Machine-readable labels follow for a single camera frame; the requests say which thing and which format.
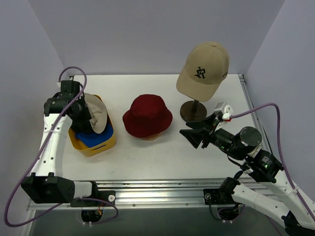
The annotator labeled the black hat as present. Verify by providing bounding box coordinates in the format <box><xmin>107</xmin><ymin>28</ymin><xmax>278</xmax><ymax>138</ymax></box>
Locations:
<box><xmin>84</xmin><ymin>93</ymin><xmax>108</xmax><ymax>134</ymax></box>

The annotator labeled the blue hat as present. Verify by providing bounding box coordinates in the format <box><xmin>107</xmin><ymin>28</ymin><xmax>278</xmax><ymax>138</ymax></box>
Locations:
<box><xmin>75</xmin><ymin>123</ymin><xmax>114</xmax><ymax>148</ymax></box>

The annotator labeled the dark red hat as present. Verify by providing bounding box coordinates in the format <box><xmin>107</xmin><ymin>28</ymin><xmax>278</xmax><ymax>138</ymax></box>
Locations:
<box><xmin>123</xmin><ymin>94</ymin><xmax>173</xmax><ymax>138</ymax></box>

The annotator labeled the beige baseball cap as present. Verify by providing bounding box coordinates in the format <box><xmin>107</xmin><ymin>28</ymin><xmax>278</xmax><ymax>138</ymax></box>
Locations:
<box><xmin>176</xmin><ymin>41</ymin><xmax>230</xmax><ymax>102</ymax></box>

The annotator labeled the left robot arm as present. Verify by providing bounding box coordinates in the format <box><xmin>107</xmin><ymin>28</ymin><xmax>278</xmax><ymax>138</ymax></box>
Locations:
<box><xmin>21</xmin><ymin>80</ymin><xmax>116</xmax><ymax>207</ymax></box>

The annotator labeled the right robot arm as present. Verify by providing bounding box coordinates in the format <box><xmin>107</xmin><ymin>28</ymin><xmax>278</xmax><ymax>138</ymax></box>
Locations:
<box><xmin>180</xmin><ymin>114</ymin><xmax>315</xmax><ymax>236</ymax></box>

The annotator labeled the cream mannequin head stand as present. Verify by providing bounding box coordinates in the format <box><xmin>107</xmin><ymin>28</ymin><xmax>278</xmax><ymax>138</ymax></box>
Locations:
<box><xmin>180</xmin><ymin>92</ymin><xmax>207</xmax><ymax>121</ymax></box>

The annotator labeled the yellow plastic basket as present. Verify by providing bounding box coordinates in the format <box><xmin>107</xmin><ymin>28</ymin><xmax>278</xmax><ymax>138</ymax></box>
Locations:
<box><xmin>68</xmin><ymin>94</ymin><xmax>116</xmax><ymax>157</ymax></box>

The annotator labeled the light wooden hat stand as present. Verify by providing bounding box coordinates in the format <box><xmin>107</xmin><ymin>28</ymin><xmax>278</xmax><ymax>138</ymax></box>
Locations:
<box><xmin>141</xmin><ymin>132</ymin><xmax>162</xmax><ymax>141</ymax></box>

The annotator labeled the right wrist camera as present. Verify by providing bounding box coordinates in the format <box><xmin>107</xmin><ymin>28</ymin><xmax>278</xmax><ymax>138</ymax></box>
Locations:
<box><xmin>214</xmin><ymin>102</ymin><xmax>233</xmax><ymax>130</ymax></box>

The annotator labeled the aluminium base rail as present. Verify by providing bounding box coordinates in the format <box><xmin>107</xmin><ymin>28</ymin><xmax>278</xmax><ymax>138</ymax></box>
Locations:
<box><xmin>27</xmin><ymin>179</ymin><xmax>271</xmax><ymax>210</ymax></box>

